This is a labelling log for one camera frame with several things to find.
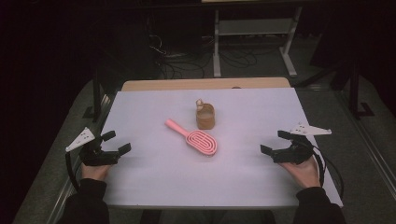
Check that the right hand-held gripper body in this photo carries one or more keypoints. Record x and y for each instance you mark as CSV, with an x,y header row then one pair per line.
x,y
294,152

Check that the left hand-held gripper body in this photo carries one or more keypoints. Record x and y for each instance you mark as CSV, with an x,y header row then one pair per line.
x,y
96,157

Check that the pink hairbrush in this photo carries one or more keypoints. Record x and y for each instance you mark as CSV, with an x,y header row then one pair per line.
x,y
199,141

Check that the brown holder cup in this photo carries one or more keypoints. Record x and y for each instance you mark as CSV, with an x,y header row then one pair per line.
x,y
205,119

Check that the person's left hand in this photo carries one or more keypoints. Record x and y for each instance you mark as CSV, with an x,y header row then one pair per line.
x,y
95,172

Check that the person's right hand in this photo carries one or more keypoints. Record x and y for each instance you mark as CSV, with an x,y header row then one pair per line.
x,y
303,174

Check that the black metal stand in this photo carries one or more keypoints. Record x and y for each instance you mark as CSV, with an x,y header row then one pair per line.
x,y
97,96
354,93

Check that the metal floor rail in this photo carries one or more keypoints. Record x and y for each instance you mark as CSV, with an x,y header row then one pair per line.
x,y
67,189
370,143

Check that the white metal desk frame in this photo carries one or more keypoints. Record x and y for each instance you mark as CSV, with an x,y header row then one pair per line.
x,y
255,27

